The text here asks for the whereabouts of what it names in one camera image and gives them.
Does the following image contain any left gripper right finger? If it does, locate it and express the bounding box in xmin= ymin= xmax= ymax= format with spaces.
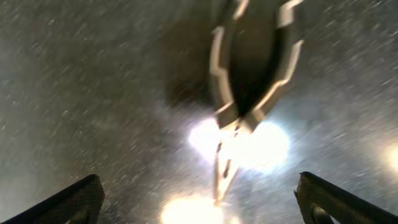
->
xmin=294 ymin=171 xmax=398 ymax=224

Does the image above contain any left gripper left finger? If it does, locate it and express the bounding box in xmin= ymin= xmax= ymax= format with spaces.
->
xmin=1 ymin=174 xmax=106 ymax=224

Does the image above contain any wrench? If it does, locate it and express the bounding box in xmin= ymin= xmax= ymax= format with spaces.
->
xmin=208 ymin=0 xmax=305 ymax=207

